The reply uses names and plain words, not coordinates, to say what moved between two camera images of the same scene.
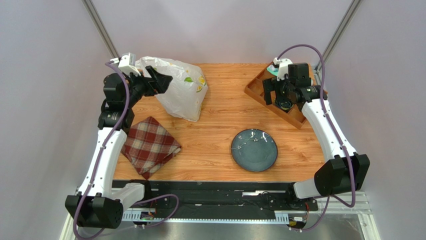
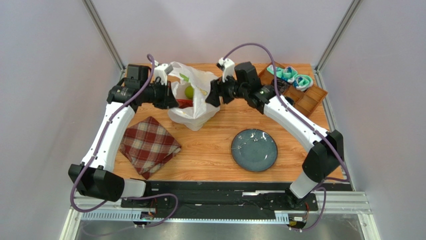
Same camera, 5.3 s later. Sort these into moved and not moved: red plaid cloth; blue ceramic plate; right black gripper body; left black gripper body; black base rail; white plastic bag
Moved: white plastic bag; right black gripper body; left black gripper body
Not moved: blue ceramic plate; black base rail; red plaid cloth
